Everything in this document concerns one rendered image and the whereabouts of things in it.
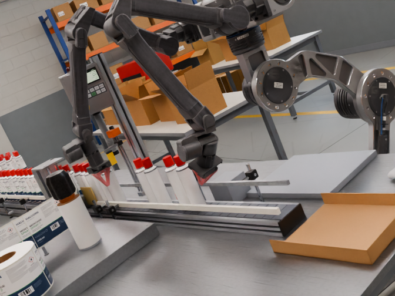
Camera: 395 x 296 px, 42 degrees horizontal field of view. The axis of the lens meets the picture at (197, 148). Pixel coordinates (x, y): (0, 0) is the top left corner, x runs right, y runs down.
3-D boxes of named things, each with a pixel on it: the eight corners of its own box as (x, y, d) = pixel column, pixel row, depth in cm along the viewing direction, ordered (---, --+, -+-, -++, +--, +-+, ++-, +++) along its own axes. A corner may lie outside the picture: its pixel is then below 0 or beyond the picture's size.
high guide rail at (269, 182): (106, 187, 232) (104, 184, 232) (108, 185, 233) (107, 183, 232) (287, 185, 148) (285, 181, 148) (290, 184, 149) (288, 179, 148)
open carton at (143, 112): (124, 131, 474) (107, 93, 466) (163, 110, 495) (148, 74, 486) (145, 129, 437) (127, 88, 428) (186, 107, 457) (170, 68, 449)
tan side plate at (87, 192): (87, 204, 237) (79, 187, 235) (89, 204, 238) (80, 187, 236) (98, 205, 229) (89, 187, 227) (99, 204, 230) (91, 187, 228)
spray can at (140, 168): (149, 209, 201) (127, 162, 196) (159, 202, 204) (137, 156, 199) (157, 209, 197) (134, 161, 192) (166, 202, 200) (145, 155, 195)
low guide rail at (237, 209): (98, 205, 229) (96, 201, 228) (100, 204, 229) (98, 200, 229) (278, 215, 145) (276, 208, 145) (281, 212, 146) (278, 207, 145)
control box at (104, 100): (80, 117, 221) (61, 76, 216) (117, 101, 221) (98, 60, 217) (78, 120, 211) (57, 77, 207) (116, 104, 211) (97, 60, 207)
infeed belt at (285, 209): (52, 212, 275) (48, 205, 274) (64, 204, 280) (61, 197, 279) (285, 231, 146) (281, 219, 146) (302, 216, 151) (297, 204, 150)
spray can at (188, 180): (190, 211, 180) (167, 159, 176) (200, 204, 183) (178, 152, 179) (200, 211, 176) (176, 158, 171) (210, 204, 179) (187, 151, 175)
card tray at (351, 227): (274, 252, 140) (268, 239, 139) (325, 204, 155) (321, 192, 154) (371, 265, 117) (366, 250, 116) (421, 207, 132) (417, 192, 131)
